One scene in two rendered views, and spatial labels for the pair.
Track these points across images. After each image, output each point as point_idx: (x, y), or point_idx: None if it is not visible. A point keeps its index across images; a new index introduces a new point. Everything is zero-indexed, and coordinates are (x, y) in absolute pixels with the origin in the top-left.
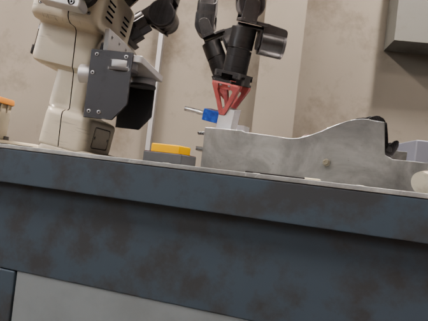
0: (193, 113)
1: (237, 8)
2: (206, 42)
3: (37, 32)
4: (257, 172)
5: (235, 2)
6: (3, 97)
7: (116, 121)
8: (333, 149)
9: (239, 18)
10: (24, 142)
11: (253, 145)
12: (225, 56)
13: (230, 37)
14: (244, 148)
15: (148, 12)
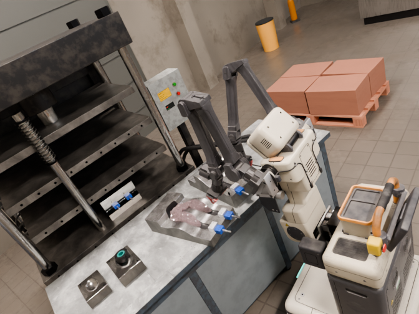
0: None
1: (237, 137)
2: (222, 174)
3: (318, 162)
4: (258, 165)
5: (236, 136)
6: (341, 205)
7: (279, 210)
8: None
9: (238, 140)
10: (333, 240)
11: None
12: (244, 153)
13: (242, 146)
14: None
15: (249, 164)
